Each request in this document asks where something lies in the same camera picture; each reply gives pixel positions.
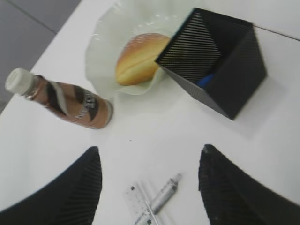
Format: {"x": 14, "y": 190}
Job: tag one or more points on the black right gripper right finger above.
{"x": 231, "y": 197}

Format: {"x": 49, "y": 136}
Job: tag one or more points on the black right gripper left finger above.
{"x": 70, "y": 199}

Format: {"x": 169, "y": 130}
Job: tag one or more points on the brown Nescafe coffee bottle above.
{"x": 69, "y": 102}

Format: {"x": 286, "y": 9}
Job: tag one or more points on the blue pencil sharpener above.
{"x": 204, "y": 81}

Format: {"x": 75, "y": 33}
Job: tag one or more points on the bread bun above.
{"x": 136, "y": 63}

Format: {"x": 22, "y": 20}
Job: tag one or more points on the grey grip ballpoint pen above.
{"x": 152, "y": 208}

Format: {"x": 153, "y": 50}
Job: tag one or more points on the black mesh pen holder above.
{"x": 211, "y": 43}

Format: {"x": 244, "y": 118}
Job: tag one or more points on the pale green wavy plate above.
{"x": 124, "y": 20}

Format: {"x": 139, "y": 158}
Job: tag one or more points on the clear plastic ruler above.
{"x": 140, "y": 210}

